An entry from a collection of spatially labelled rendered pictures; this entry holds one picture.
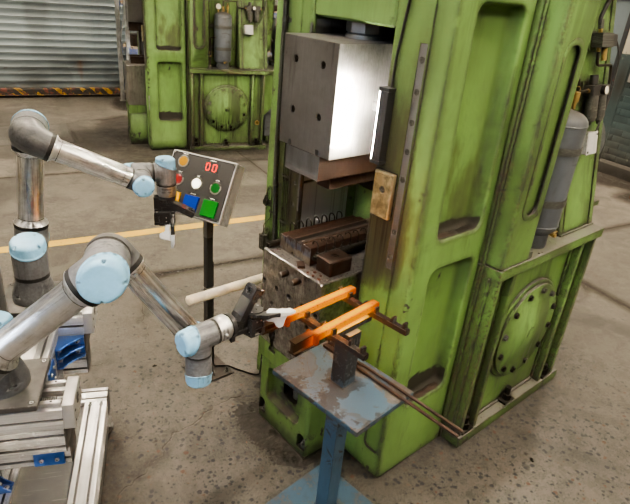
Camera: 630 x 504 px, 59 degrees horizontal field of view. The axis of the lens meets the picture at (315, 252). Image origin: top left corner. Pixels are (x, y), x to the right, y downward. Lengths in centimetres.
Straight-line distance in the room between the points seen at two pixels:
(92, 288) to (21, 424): 60
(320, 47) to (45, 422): 147
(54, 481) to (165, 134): 508
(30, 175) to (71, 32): 761
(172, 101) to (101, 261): 557
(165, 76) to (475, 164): 509
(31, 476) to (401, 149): 180
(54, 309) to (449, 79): 130
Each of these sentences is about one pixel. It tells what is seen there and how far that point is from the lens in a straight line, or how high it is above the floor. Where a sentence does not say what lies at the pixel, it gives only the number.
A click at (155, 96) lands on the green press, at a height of 62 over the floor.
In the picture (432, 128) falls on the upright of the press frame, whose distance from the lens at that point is 188.
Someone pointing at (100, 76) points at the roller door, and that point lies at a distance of 988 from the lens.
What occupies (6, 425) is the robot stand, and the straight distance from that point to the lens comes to 190.
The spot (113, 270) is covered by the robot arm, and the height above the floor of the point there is 128.
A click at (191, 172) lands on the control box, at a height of 113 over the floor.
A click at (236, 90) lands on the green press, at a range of 687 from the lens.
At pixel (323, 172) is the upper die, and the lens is 209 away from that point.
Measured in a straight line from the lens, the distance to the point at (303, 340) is 166.
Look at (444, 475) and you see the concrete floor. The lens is 275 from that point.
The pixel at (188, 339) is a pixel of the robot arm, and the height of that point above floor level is 106.
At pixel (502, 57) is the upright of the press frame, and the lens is 216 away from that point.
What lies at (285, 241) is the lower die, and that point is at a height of 96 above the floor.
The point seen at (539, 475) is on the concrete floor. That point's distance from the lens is 292.
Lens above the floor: 194
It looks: 26 degrees down
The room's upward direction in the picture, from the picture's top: 5 degrees clockwise
